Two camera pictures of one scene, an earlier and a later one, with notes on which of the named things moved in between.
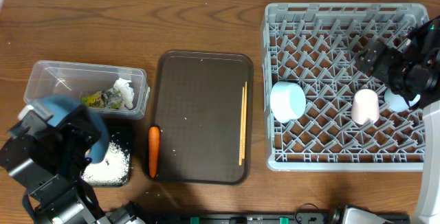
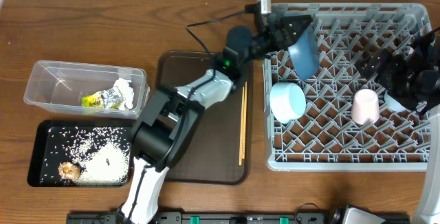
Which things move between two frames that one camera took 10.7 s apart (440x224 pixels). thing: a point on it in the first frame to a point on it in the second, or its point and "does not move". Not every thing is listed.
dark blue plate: x=60 y=106 to x=304 y=53
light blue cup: x=397 y=102 does not move
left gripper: x=84 y=126 to x=287 y=38
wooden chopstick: x=241 y=126 does not move
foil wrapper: x=113 y=98 does not move
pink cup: x=365 y=105 does not move
